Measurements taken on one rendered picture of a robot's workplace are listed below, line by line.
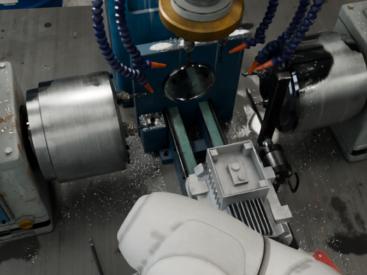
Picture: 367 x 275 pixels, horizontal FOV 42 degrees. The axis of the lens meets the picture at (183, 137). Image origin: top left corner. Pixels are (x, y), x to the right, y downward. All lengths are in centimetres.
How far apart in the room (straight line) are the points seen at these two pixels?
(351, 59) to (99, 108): 62
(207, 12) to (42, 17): 99
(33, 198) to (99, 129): 24
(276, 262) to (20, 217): 80
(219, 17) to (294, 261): 56
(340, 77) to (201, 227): 75
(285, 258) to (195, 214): 12
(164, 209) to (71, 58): 119
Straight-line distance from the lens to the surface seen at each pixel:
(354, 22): 134
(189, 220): 54
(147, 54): 118
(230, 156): 104
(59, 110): 107
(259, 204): 100
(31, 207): 121
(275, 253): 59
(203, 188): 104
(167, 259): 52
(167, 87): 127
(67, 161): 109
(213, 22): 98
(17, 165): 104
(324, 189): 142
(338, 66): 122
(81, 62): 167
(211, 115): 135
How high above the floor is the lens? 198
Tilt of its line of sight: 55 degrees down
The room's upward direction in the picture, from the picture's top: 3 degrees clockwise
